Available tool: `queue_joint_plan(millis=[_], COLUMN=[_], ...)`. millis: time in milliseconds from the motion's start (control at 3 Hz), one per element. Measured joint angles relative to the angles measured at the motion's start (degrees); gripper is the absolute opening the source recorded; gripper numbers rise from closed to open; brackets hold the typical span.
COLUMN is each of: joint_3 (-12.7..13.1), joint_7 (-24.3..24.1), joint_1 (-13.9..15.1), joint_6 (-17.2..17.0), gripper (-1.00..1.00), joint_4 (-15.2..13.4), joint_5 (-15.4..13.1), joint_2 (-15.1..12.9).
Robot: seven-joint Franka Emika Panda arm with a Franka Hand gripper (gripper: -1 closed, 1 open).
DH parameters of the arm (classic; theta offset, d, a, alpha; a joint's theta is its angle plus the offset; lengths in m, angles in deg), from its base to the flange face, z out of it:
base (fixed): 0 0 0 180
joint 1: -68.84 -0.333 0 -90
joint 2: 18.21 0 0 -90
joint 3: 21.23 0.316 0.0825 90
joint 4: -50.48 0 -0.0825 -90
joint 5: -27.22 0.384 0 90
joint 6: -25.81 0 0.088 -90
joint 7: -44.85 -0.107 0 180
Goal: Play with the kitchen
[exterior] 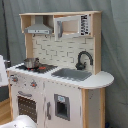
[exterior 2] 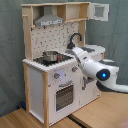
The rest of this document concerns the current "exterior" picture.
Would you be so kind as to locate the small metal pot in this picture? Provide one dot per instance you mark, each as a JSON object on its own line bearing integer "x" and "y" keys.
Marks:
{"x": 31, "y": 63}

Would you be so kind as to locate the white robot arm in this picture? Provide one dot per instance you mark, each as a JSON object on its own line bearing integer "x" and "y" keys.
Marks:
{"x": 22, "y": 121}

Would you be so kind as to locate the wooden toy kitchen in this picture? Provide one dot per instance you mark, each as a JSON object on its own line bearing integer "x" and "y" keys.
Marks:
{"x": 87, "y": 98}

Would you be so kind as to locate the grey toy sink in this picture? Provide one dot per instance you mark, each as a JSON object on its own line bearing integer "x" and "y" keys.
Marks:
{"x": 72, "y": 74}

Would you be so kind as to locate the black toy faucet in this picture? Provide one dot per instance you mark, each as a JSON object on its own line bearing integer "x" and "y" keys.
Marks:
{"x": 80, "y": 65}

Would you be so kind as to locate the black toy stovetop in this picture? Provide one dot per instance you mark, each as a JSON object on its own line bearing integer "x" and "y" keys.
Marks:
{"x": 42, "y": 68}

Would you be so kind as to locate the right stove knob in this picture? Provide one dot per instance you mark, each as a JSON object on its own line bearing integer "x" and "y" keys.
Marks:
{"x": 33, "y": 84}

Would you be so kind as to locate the stove knob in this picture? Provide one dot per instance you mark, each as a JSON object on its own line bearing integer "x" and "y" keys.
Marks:
{"x": 33, "y": 84}
{"x": 15, "y": 79}

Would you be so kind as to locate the grey ice dispenser panel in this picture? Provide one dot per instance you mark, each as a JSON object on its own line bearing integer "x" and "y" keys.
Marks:
{"x": 62, "y": 107}

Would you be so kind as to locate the toy microwave door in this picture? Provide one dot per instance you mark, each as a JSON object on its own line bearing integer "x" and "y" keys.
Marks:
{"x": 72, "y": 26}

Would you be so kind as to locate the grey range hood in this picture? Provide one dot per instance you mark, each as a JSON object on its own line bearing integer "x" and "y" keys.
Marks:
{"x": 38, "y": 27}

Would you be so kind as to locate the left stove knob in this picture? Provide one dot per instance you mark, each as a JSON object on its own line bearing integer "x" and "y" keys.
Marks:
{"x": 15, "y": 79}

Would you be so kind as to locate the toy oven door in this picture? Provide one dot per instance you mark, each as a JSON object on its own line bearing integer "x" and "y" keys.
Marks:
{"x": 26, "y": 103}

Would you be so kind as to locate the grey cupboard door handle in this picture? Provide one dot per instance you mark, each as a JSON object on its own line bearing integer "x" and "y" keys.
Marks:
{"x": 48, "y": 111}

